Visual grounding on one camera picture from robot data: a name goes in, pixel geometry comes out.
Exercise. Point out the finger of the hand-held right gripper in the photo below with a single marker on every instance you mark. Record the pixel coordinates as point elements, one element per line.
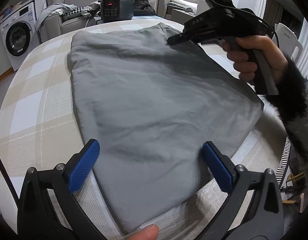
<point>180,39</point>

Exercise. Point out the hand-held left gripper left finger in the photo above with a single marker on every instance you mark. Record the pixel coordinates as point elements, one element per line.
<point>84,166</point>

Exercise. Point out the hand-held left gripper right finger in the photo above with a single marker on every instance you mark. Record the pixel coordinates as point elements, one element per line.
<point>217,166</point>

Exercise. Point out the grey t-shirt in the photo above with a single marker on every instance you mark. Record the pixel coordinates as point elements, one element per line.
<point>149,100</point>

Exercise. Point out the person's right forearm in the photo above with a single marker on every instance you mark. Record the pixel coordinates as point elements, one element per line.
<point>294,105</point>

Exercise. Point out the person's right hand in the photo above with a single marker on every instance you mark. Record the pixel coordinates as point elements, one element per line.
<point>244,66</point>

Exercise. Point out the person's left hand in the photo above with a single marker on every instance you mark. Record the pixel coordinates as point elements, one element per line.
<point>144,233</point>

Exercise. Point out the grey drawer cabinet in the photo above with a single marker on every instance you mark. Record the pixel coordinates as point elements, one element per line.
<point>174,13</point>

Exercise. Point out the white pillow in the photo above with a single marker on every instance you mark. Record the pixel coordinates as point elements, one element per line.
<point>180,1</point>

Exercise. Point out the white curtain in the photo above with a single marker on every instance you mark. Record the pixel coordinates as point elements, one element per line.
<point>261,2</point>

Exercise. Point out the black rice cooker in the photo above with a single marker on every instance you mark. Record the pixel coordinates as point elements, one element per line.
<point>117,8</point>

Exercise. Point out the white electric kettle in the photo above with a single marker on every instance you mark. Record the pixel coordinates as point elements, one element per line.
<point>289,37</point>

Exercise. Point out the light grey garment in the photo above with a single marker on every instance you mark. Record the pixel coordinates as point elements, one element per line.
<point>91,10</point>

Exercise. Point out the grey sofa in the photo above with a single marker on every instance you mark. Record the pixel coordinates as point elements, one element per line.
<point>74,25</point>

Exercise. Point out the houndstooth cushion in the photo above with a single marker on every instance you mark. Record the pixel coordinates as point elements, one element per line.
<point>74,11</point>

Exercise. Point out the grey cloth on sofa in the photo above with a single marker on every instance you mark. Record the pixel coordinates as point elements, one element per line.
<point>51,12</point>

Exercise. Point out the white washing machine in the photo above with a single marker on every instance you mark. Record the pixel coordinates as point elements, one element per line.
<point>17,37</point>

